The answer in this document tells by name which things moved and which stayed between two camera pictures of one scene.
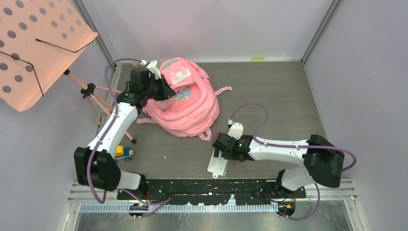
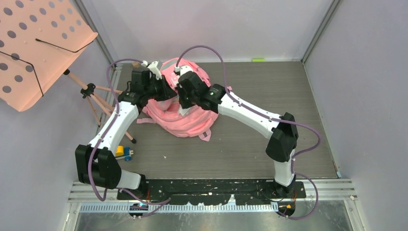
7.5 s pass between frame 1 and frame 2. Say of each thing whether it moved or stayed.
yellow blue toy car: stayed
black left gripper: stayed
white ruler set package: moved
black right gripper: moved
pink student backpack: stayed
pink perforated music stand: stayed
